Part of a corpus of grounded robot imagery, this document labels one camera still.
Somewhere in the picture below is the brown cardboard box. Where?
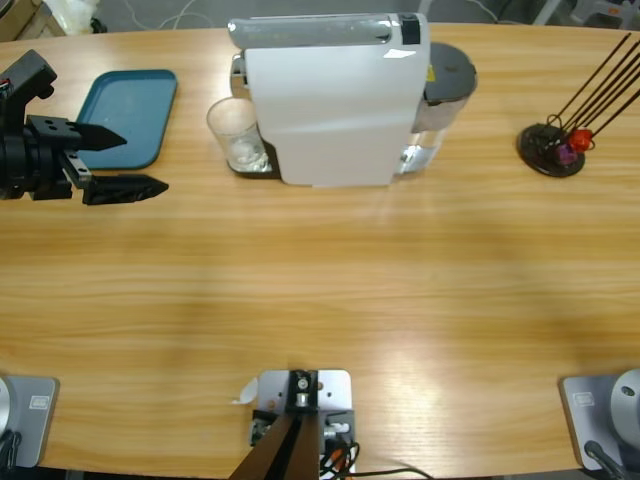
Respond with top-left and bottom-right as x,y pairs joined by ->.
0,0 -> 67,44

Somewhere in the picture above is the teal plastic tray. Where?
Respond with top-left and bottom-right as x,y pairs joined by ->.
74,68 -> 180,171

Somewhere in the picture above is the white capsule coffee machine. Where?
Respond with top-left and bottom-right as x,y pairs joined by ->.
227,12 -> 432,190

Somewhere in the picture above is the black base cable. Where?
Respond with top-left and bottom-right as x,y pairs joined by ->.
0,429 -> 24,471
583,439 -> 627,480

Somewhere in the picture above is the white plastic bag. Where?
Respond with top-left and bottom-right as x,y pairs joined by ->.
42,0 -> 102,36

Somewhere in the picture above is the water tank with dark lid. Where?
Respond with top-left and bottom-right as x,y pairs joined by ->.
399,42 -> 479,176

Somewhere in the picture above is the white paper tag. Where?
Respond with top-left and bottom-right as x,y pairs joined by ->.
229,377 -> 260,406

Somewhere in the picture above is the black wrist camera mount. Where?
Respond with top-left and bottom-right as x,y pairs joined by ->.
0,48 -> 59,129

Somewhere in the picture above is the white plastic furniture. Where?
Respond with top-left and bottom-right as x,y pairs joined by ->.
529,0 -> 640,29

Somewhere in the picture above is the white block with dark post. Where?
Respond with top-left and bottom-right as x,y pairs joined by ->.
232,368 -> 357,480

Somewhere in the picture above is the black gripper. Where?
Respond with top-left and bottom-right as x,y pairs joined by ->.
0,115 -> 171,208

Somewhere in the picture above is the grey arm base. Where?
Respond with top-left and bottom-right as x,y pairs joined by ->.
558,368 -> 640,472
0,372 -> 61,470

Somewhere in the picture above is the black cable at white block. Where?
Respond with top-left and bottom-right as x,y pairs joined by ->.
319,439 -> 432,480

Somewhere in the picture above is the white cable on floor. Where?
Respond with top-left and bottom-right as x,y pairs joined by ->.
119,0 -> 232,32

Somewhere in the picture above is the clear glass cup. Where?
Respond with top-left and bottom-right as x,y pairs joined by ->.
206,97 -> 267,174

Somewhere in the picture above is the black capsule holder with rods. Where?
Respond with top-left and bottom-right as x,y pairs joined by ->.
516,32 -> 640,179

